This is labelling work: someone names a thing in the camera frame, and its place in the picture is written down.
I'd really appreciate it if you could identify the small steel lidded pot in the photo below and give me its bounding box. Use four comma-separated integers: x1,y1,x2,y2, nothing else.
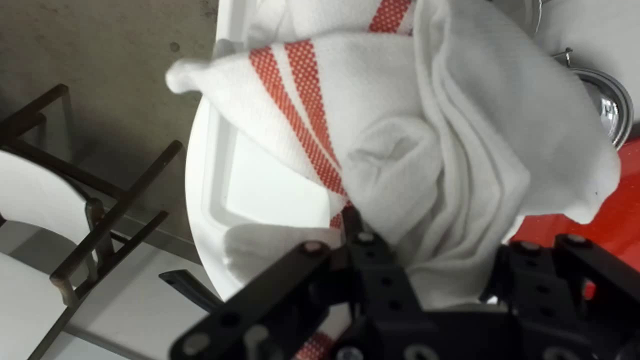
553,49,634,150

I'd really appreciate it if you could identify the white towel with red stripes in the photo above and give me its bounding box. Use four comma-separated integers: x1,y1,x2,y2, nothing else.
166,0,619,308

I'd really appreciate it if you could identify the red plate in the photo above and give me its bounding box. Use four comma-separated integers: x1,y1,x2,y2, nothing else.
513,140,640,271

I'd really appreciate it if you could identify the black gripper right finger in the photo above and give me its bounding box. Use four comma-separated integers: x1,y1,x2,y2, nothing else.
495,235,640,320

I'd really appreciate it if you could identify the folding chair near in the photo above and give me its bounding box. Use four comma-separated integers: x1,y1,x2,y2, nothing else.
0,85,181,360

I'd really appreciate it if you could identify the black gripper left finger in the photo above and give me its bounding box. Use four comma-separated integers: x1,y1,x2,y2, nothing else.
342,206,421,329

